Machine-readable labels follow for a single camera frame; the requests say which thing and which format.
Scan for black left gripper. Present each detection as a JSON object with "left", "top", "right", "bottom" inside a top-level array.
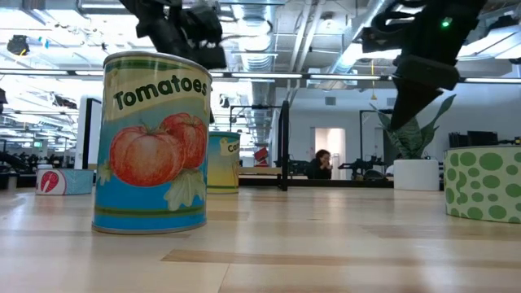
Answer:
[{"left": 178, "top": 4, "right": 228, "bottom": 70}]

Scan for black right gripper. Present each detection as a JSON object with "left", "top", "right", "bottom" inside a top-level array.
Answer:
[{"left": 389, "top": 54, "right": 461, "bottom": 132}]

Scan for white can green dots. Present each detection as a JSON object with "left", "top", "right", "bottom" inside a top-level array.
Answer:
[{"left": 443, "top": 145, "right": 521, "bottom": 225}]

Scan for carrots can yellow blue label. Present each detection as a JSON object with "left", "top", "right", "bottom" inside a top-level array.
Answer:
[{"left": 206, "top": 130, "right": 242, "bottom": 195}]

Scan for tomatoes can blue label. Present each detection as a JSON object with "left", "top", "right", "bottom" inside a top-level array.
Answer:
[{"left": 91, "top": 51, "right": 213, "bottom": 236}]

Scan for salmon can light blue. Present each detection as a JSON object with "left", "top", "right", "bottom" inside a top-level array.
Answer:
[{"left": 35, "top": 168, "right": 95, "bottom": 196}]

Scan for yellow hanging pendant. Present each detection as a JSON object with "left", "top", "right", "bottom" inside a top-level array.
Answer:
[{"left": 369, "top": 59, "right": 378, "bottom": 101}]

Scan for green snake plant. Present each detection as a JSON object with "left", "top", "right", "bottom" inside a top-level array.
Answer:
[{"left": 369, "top": 94, "right": 458, "bottom": 160}]

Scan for black metal stand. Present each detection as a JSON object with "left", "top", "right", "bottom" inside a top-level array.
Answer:
[{"left": 359, "top": 108, "right": 394, "bottom": 164}]

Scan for white round planter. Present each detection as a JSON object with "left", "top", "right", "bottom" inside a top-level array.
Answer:
[{"left": 392, "top": 158, "right": 440, "bottom": 192}]

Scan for black monitors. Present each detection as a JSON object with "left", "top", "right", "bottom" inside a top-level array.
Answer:
[{"left": 449, "top": 130, "right": 500, "bottom": 150}]

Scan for person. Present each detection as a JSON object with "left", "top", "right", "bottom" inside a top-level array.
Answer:
[{"left": 305, "top": 148, "right": 334, "bottom": 181}]

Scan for red object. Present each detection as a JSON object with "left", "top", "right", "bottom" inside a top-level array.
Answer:
[{"left": 254, "top": 146, "right": 269, "bottom": 167}]

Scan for silver spiral ventilation duct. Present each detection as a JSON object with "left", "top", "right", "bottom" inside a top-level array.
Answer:
[{"left": 234, "top": 0, "right": 274, "bottom": 142}]

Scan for black ceiling light rail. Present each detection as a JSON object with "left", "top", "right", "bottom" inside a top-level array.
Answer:
[{"left": 209, "top": 72, "right": 521, "bottom": 85}]

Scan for black ceiling camera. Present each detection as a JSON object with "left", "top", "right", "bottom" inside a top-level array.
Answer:
[{"left": 7, "top": 34, "right": 30, "bottom": 57}]

